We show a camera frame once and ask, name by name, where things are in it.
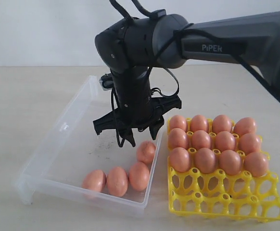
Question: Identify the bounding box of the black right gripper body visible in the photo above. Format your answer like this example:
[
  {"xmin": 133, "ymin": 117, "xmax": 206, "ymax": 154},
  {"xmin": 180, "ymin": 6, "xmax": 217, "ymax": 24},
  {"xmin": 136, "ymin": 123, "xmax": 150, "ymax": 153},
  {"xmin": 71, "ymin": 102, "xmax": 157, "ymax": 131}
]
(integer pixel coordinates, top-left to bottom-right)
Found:
[{"xmin": 111, "ymin": 66, "xmax": 181, "ymax": 129}]

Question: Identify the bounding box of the brown egg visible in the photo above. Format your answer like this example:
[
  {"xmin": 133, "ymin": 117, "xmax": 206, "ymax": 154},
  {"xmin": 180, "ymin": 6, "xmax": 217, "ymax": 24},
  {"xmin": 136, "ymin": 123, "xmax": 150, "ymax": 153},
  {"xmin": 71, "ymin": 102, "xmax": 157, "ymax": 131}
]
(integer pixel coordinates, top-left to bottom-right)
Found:
[
  {"xmin": 212, "ymin": 115, "xmax": 232, "ymax": 134},
  {"xmin": 190, "ymin": 115, "xmax": 209, "ymax": 132},
  {"xmin": 169, "ymin": 115, "xmax": 187, "ymax": 132},
  {"xmin": 238, "ymin": 133, "xmax": 262, "ymax": 155},
  {"xmin": 219, "ymin": 150, "xmax": 242, "ymax": 176},
  {"xmin": 191, "ymin": 130, "xmax": 211, "ymax": 150},
  {"xmin": 169, "ymin": 147, "xmax": 191, "ymax": 172},
  {"xmin": 106, "ymin": 167, "xmax": 128, "ymax": 197},
  {"xmin": 168, "ymin": 128, "xmax": 189, "ymax": 150},
  {"xmin": 215, "ymin": 131, "xmax": 236, "ymax": 152},
  {"xmin": 82, "ymin": 169, "xmax": 106, "ymax": 192},
  {"xmin": 136, "ymin": 141, "xmax": 156, "ymax": 165},
  {"xmin": 129, "ymin": 162, "xmax": 150, "ymax": 192},
  {"xmin": 233, "ymin": 117, "xmax": 257, "ymax": 136},
  {"xmin": 244, "ymin": 152, "xmax": 269, "ymax": 177},
  {"xmin": 194, "ymin": 148, "xmax": 216, "ymax": 174}
]

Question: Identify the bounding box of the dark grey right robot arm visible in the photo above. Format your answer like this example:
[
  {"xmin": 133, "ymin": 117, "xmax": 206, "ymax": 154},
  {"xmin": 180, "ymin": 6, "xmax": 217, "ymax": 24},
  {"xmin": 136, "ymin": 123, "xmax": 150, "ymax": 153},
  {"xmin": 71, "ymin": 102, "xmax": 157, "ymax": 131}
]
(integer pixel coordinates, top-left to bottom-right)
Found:
[{"xmin": 93, "ymin": 12, "xmax": 280, "ymax": 146}]

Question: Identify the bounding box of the clear plastic bin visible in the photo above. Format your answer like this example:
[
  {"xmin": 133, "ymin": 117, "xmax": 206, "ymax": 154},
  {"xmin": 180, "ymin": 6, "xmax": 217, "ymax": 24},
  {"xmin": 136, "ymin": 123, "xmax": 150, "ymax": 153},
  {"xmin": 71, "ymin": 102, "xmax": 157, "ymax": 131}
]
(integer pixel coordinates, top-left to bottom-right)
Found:
[{"xmin": 15, "ymin": 76, "xmax": 151, "ymax": 216}]

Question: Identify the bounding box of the yellow plastic egg tray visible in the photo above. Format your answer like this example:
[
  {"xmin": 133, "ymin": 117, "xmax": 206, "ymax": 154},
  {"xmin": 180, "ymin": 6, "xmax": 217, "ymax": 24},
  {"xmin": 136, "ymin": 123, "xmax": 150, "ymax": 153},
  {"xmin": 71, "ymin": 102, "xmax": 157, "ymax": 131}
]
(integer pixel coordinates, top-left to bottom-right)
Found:
[{"xmin": 167, "ymin": 117, "xmax": 280, "ymax": 222}]

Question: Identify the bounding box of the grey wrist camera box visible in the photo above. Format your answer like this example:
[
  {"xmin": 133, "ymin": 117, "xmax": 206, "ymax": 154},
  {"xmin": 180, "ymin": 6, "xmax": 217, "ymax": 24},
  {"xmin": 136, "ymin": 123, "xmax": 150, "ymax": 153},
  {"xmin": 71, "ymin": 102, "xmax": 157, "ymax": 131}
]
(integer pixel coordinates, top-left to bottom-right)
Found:
[{"xmin": 99, "ymin": 73, "xmax": 114, "ymax": 91}]

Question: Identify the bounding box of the black cable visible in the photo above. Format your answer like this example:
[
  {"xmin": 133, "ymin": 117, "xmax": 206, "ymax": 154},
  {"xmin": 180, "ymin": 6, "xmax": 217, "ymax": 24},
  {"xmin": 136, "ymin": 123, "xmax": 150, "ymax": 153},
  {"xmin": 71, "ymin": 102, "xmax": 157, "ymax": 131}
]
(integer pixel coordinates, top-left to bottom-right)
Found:
[{"xmin": 108, "ymin": 0, "xmax": 280, "ymax": 148}]

